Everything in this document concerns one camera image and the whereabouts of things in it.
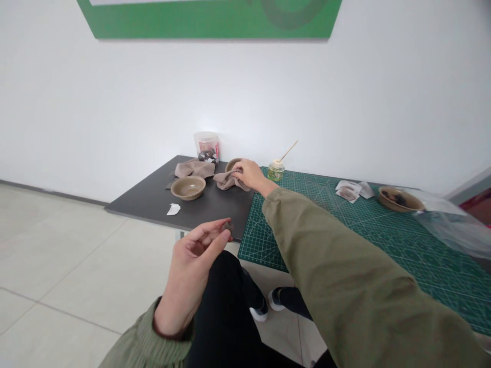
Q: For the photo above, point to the person's left hand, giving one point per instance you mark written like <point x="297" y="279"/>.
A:
<point x="188" y="268"/>

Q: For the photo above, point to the person's right hand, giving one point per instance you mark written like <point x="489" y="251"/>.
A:
<point x="255" y="174"/>

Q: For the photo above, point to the person's right fingers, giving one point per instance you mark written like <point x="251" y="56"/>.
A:
<point x="239" y="166"/>

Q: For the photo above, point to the beige cloth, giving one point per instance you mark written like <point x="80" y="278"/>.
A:
<point x="190" y="168"/>
<point x="226" y="182"/>

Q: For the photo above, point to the small brown ceramic shard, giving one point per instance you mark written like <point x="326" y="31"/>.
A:
<point x="228" y="226"/>

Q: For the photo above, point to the small tan ceramic bowl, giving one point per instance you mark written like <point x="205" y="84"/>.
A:
<point x="231" y="165"/>

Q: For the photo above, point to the small glass bottle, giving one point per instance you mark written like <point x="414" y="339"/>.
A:
<point x="275" y="171"/>

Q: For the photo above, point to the clear plastic jar red label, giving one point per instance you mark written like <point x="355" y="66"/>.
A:
<point x="207" y="147"/>

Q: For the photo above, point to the flat beige cloth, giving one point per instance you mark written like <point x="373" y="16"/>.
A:
<point x="190" y="168"/>

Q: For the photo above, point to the thin wooden stick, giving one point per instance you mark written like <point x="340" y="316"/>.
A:
<point x="288" y="150"/>

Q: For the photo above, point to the olive ceramic bowl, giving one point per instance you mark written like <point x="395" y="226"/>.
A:
<point x="188" y="188"/>

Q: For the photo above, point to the white paper scrap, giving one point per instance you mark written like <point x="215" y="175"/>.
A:
<point x="173" y="209"/>

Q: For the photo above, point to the torn white packet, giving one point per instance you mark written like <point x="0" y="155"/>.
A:
<point x="347" y="191"/>

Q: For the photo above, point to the white paper piece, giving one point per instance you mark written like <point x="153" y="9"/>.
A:
<point x="366" y="189"/>

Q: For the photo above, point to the person's legs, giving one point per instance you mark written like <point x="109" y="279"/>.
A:
<point x="230" y="306"/>

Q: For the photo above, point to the green cutting mat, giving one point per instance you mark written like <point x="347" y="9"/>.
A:
<point x="368" y="237"/>

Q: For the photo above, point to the brown bowl with dark shards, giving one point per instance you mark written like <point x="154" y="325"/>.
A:
<point x="399" y="200"/>

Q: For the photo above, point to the clear plastic bag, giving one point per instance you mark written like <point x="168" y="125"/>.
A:
<point x="452" y="222"/>

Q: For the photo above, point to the green wall board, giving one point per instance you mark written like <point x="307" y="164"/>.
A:
<point x="207" y="19"/>

